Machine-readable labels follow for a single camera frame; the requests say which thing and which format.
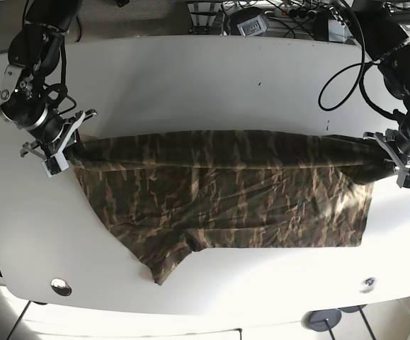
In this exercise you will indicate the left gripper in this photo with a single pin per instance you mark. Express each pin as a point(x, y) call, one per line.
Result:
point(397, 145)

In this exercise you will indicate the table cable grommet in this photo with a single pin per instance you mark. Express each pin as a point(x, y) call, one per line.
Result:
point(61, 287)
point(367, 285)

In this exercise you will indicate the camouflage T-shirt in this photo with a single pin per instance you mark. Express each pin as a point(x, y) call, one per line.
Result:
point(165, 196)

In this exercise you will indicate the left black floor stand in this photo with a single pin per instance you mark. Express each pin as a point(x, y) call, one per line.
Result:
point(322, 321)

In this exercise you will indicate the right black floor stand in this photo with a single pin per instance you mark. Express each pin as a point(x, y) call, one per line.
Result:
point(359, 309)

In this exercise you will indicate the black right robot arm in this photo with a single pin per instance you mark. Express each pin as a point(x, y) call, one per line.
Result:
point(34, 83)

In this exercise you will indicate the black floor stand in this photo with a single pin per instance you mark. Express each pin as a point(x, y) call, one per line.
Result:
point(322, 321)
point(359, 309)

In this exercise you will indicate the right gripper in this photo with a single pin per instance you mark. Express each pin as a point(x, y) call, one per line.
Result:
point(51, 138)

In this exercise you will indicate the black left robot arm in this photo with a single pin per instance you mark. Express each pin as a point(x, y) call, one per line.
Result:
point(385, 43)

